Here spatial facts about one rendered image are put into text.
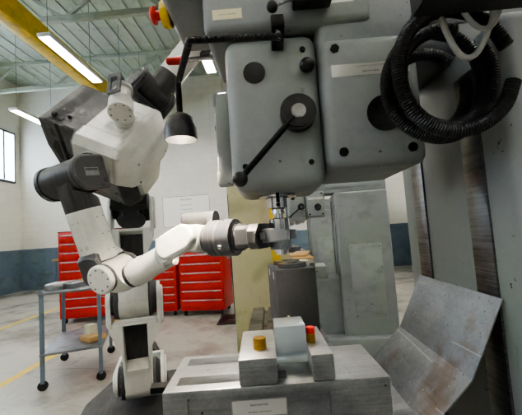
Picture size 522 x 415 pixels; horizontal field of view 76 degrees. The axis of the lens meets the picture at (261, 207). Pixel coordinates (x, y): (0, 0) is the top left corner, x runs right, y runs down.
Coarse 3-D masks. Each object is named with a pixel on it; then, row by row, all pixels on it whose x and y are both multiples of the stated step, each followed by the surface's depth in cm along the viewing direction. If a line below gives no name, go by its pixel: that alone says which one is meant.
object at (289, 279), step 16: (272, 272) 108; (288, 272) 99; (304, 272) 99; (272, 288) 110; (288, 288) 98; (304, 288) 99; (272, 304) 113; (288, 304) 98; (304, 304) 98; (304, 320) 98
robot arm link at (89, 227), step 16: (96, 208) 88; (80, 224) 86; (96, 224) 88; (80, 240) 87; (96, 240) 87; (112, 240) 91; (80, 256) 88; (96, 256) 86; (112, 256) 90; (96, 272) 85; (112, 272) 85; (96, 288) 86; (112, 288) 85
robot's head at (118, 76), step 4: (116, 72) 94; (120, 72) 94; (108, 76) 93; (112, 76) 93; (116, 76) 93; (120, 76) 93; (108, 80) 92; (112, 80) 93; (116, 80) 94; (120, 80) 92; (124, 80) 96; (108, 84) 91; (120, 84) 91; (108, 88) 90; (116, 88) 89; (120, 88) 90; (108, 92) 89; (112, 92) 89; (116, 92) 89
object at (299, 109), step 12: (288, 96) 64; (300, 96) 64; (288, 108) 64; (300, 108) 63; (312, 108) 63; (288, 120) 63; (300, 120) 63; (312, 120) 64; (300, 132) 66; (252, 168) 63; (240, 180) 62
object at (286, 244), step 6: (282, 222) 73; (288, 222) 74; (270, 228) 74; (276, 228) 73; (282, 228) 73; (288, 228) 74; (282, 240) 72; (288, 240) 73; (276, 246) 73; (282, 246) 72; (288, 246) 73
